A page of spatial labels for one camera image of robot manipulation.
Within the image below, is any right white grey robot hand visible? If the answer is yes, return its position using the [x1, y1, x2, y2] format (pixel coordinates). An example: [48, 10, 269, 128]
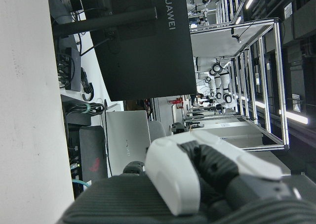
[59, 129, 316, 224]

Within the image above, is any grey office chair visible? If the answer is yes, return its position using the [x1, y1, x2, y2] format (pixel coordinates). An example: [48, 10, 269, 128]
[148, 121, 166, 143]

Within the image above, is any silver Huawei laptop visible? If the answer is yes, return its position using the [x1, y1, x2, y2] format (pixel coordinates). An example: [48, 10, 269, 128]
[105, 110, 152, 178]

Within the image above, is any black mini PC red logo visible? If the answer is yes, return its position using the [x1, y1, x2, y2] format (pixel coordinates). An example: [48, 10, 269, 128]
[79, 125, 109, 185]

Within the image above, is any white humanoid robot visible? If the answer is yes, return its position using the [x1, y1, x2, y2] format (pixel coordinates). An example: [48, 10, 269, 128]
[195, 0, 216, 25]
[194, 56, 233, 104]

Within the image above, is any black Huawei monitor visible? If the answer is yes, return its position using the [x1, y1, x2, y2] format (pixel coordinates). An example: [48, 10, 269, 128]
[78, 0, 198, 102]

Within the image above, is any black electronics box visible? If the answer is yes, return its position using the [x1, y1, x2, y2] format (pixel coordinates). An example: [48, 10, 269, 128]
[57, 46, 82, 92]

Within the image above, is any ceiling air vent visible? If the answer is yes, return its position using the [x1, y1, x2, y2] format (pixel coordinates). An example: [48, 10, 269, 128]
[283, 2, 294, 20]
[292, 93, 301, 112]

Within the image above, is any teal cable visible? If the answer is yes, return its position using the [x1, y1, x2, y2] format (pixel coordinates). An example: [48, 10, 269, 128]
[71, 179, 92, 188]

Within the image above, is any black cable bundle teal tie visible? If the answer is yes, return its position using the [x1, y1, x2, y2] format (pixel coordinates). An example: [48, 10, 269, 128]
[64, 102, 105, 116]

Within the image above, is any aluminium frame cage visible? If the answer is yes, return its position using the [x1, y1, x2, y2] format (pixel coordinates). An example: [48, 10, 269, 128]
[184, 17, 290, 152]

